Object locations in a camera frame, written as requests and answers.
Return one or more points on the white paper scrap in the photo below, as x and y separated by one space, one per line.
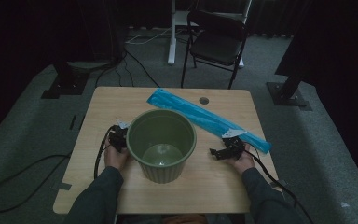
345 204

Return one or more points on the black slanted stand base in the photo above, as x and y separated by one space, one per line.
287 93

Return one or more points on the green plastic trash bin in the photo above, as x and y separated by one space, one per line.
161 130

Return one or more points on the black folding chair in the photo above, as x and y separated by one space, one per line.
217 46

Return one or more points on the grey tape strip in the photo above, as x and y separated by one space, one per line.
278 183
62 186

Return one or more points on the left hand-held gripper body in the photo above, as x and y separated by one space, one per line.
118 138

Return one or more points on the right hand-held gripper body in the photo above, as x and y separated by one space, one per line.
235 146

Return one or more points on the blue plastic garbage bag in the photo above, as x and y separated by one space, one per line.
199 116

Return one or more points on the person's left hand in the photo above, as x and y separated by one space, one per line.
115 158

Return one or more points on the person's right hand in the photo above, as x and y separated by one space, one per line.
244 163

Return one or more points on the black floor tape strip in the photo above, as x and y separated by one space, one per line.
72 122

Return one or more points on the black stand with square base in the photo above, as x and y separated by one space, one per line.
65 84

